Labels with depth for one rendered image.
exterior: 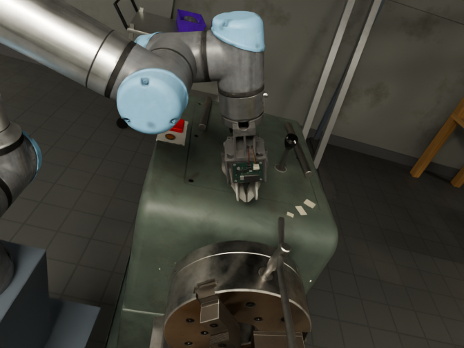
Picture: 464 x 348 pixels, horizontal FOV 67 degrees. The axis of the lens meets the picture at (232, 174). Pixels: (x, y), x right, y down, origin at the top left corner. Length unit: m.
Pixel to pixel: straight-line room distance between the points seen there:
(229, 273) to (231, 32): 0.44
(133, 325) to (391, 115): 3.67
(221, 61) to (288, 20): 3.17
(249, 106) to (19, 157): 0.44
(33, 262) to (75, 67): 0.52
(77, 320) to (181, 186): 0.55
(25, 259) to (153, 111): 0.54
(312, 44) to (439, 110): 1.60
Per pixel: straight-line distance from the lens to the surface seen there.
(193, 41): 0.54
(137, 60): 0.43
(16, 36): 0.46
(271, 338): 0.81
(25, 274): 0.84
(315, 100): 3.45
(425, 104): 4.36
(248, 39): 0.52
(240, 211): 0.80
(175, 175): 0.84
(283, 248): 0.66
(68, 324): 1.17
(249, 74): 0.54
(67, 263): 2.24
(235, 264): 0.72
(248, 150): 0.59
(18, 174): 0.77
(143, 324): 1.10
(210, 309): 0.70
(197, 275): 0.73
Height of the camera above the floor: 1.77
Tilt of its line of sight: 35 degrees down
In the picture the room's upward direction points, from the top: 19 degrees clockwise
